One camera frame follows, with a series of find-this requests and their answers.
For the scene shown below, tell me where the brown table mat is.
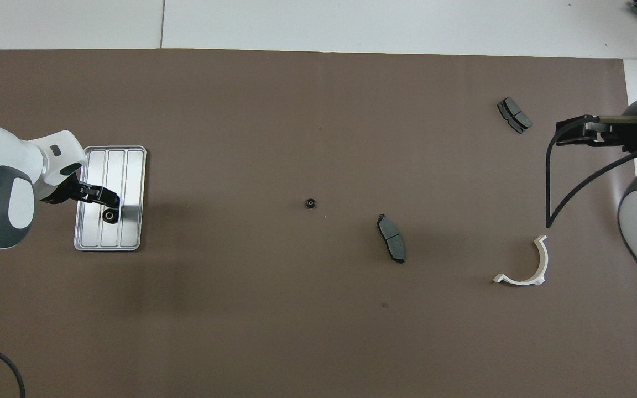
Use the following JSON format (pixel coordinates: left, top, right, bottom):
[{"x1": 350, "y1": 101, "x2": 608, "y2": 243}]
[{"x1": 0, "y1": 49, "x2": 637, "y2": 398}]

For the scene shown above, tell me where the long grey brake pad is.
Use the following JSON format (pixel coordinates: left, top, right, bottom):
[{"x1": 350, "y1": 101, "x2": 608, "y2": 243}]
[{"x1": 377, "y1": 213, "x2": 406, "y2": 264}]

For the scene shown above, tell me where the silver metal tray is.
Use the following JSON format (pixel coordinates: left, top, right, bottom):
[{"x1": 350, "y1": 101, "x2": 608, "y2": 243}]
[{"x1": 74, "y1": 145, "x2": 148, "y2": 253}]

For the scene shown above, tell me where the white curved plastic bracket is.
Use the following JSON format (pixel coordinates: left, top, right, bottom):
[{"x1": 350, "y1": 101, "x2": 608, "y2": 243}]
[{"x1": 493, "y1": 235, "x2": 549, "y2": 286}]

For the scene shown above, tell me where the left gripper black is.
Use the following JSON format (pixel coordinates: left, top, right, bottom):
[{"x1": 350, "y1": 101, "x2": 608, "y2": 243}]
[{"x1": 38, "y1": 162, "x2": 121, "y2": 210}]

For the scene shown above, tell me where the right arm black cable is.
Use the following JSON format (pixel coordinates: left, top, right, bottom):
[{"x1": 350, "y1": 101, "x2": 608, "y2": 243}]
[{"x1": 545, "y1": 119, "x2": 637, "y2": 229}]

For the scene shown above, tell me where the short grey brake pad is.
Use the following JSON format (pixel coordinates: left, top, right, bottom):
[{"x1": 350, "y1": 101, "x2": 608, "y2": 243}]
[{"x1": 497, "y1": 97, "x2": 533, "y2": 134}]

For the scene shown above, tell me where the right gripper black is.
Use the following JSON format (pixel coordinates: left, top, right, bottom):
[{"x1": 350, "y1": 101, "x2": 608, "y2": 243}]
[{"x1": 556, "y1": 97, "x2": 637, "y2": 160}]

